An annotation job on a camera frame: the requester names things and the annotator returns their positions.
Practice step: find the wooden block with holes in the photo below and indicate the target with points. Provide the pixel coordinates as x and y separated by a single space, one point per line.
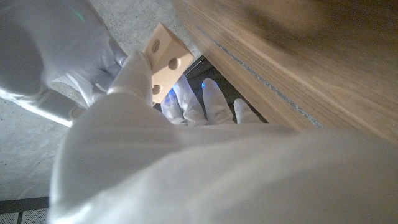
164 74

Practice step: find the black backdrop curtain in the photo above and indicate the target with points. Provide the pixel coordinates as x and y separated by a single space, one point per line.
196 76

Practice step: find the grey perforated panel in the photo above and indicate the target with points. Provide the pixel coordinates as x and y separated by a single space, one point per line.
35 216
8 218

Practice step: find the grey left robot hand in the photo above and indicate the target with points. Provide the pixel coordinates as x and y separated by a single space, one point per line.
202 180

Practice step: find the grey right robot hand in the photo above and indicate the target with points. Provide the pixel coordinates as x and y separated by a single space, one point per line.
56 40

